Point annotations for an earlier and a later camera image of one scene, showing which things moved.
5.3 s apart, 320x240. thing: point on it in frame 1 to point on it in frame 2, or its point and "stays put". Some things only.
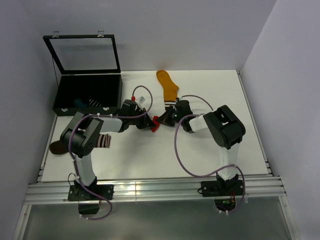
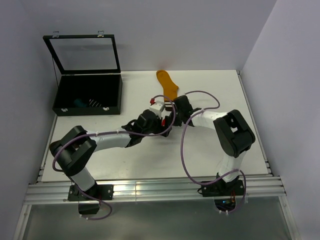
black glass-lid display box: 91,81 stays put
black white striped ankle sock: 94,103 stays put
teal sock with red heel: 78,103 stays put
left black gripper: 147,122 to 158,121
